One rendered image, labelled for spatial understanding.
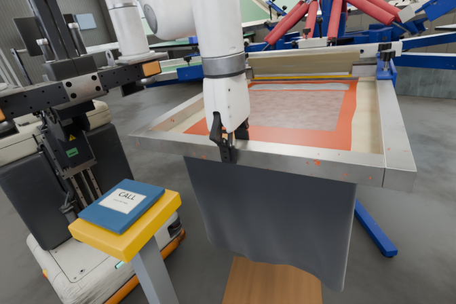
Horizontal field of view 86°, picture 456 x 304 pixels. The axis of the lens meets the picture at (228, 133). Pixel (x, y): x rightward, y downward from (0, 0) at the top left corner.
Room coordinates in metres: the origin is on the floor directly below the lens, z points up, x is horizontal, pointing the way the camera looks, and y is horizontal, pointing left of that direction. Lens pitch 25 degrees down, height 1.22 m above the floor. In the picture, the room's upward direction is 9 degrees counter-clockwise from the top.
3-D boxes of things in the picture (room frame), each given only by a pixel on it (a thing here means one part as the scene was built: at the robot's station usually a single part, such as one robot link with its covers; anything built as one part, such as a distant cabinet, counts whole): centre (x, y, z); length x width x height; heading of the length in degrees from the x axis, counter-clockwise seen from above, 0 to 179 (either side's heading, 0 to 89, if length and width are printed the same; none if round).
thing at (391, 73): (0.82, -0.56, 0.98); 0.30 x 0.05 x 0.07; 149
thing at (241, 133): (0.47, -0.03, 1.00); 0.03 x 0.03 x 0.07; 59
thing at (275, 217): (0.50, -0.05, 0.74); 0.45 x 0.03 x 0.43; 59
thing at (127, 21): (0.93, 0.29, 1.21); 0.16 x 0.13 x 0.15; 48
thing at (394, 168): (0.76, -0.20, 0.97); 0.79 x 0.58 x 0.04; 149
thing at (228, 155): (0.39, 0.01, 1.00); 0.03 x 0.03 x 0.07; 59
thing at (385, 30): (1.66, -0.74, 0.99); 0.82 x 0.79 x 0.12; 149
